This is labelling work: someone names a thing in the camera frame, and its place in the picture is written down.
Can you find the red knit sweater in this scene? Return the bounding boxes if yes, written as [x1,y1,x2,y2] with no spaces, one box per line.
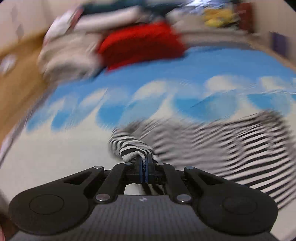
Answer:
[97,21,188,71]

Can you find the wooden bed frame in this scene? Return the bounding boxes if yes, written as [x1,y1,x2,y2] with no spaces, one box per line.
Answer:
[0,30,55,145]

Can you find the off-white folded knit garment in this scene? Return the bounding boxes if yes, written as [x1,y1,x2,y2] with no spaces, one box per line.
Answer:
[37,35,105,80]

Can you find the yellow plush toy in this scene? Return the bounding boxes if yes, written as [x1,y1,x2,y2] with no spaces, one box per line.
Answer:
[203,8,235,28]

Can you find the grey mattress edge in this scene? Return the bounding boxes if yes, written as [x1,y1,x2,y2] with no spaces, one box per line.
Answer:
[166,14,257,49]

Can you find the purple object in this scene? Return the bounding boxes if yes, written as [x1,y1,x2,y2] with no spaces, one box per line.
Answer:
[270,31,290,55]

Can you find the black white striped shirt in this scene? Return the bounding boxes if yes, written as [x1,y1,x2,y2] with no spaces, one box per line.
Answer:
[108,110,296,209]

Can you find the blue white printed blanket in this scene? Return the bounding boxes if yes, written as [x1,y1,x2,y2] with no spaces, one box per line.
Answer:
[0,46,296,216]

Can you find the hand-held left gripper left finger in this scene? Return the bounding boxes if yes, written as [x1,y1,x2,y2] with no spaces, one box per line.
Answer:
[62,156,145,205]

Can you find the dark teal cloth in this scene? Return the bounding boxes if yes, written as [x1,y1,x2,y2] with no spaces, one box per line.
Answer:
[81,0,153,15]

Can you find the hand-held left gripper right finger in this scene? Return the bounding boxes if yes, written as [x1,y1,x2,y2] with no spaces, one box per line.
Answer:
[146,155,223,205]

